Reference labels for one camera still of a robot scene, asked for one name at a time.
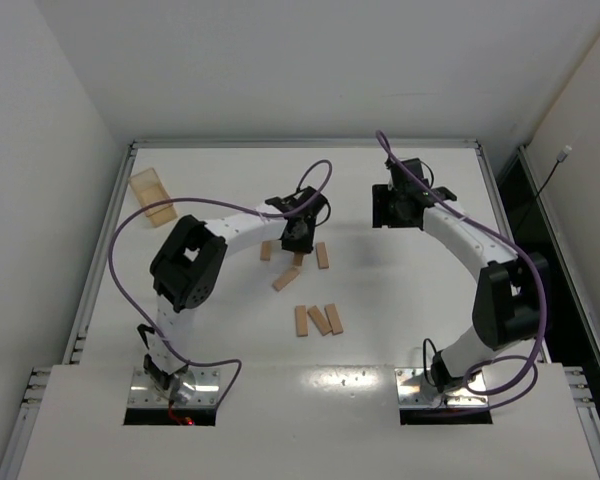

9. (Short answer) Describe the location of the wood block tower base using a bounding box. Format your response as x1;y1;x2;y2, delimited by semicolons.
316;242;330;269

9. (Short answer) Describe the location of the wood block diagonal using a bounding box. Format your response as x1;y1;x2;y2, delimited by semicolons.
272;266;300;292

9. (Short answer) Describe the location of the wood block row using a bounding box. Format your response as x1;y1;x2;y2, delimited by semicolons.
325;303;344;335
307;306;332;336
294;305;309;338

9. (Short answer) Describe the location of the wooden block box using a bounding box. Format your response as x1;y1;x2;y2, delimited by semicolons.
129;168;178;228

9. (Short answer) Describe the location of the wood block tower top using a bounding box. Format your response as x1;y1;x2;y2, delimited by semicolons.
292;252;304;267

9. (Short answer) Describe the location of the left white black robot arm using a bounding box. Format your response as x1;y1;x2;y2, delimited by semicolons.
138;187;331;392

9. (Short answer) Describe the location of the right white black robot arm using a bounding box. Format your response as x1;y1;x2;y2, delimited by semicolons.
372;158;549;393

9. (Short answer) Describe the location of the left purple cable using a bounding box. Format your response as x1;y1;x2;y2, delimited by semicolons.
108;159;334;406

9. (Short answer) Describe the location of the purple cable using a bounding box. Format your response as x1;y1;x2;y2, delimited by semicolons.
108;159;334;406
375;130;552;409

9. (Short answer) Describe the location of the black wall cable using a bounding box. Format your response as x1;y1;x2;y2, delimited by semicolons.
509;145;573;236

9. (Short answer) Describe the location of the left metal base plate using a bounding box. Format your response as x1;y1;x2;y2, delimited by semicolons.
127;368;220;409

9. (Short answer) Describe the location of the metal base plate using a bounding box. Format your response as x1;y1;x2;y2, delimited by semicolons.
127;368;220;409
394;367;489;410

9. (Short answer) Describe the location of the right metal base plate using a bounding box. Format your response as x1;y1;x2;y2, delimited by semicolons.
394;367;489;410

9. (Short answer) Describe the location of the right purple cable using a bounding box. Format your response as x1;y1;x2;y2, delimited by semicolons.
375;130;552;409

